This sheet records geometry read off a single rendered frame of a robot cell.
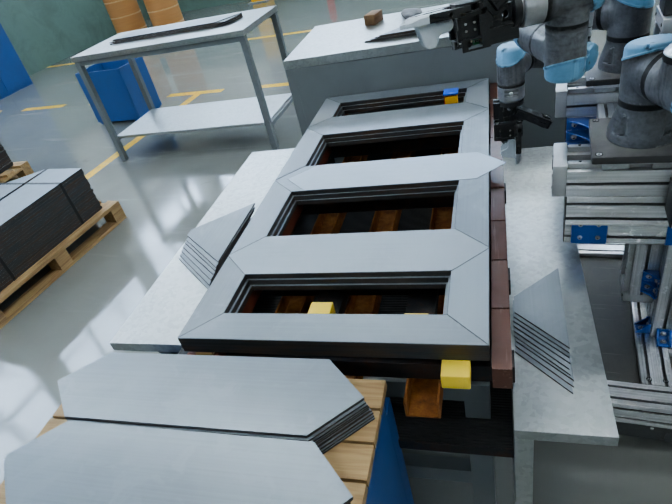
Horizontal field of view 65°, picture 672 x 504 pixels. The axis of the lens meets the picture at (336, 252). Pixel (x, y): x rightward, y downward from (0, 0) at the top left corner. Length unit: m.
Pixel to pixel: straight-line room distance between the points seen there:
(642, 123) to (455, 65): 1.23
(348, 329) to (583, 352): 0.56
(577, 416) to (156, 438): 0.88
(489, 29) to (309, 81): 1.66
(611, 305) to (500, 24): 1.38
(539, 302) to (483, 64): 1.33
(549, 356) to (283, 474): 0.67
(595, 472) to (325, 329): 1.11
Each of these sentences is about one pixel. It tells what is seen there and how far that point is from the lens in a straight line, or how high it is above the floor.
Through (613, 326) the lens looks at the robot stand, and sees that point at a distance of 2.14.
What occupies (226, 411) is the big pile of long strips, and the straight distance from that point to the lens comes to 1.16.
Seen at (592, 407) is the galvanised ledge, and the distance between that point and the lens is 1.29.
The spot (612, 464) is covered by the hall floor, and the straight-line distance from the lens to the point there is 2.03.
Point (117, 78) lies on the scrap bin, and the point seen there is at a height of 0.48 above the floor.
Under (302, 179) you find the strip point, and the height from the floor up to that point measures 0.86.
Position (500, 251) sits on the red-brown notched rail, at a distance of 1.43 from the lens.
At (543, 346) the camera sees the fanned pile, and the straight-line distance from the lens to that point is 1.36.
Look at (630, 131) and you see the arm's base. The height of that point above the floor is 1.08.
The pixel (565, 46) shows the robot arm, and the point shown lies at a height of 1.35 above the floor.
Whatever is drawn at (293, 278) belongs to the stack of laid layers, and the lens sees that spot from 1.43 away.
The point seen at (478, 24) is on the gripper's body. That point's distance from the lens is 1.05.
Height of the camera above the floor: 1.69
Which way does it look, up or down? 35 degrees down
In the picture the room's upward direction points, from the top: 14 degrees counter-clockwise
